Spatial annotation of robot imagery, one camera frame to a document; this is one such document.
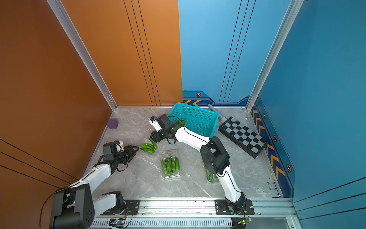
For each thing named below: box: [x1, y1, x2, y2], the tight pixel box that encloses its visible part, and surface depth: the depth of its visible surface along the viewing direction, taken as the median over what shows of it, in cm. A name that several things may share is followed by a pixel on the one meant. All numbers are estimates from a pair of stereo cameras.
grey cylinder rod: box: [207, 103, 227, 124], surface depth 111 cm
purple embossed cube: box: [106, 118, 119, 129], surface depth 111 cm
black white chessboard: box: [217, 116, 269, 159], surface depth 99 cm
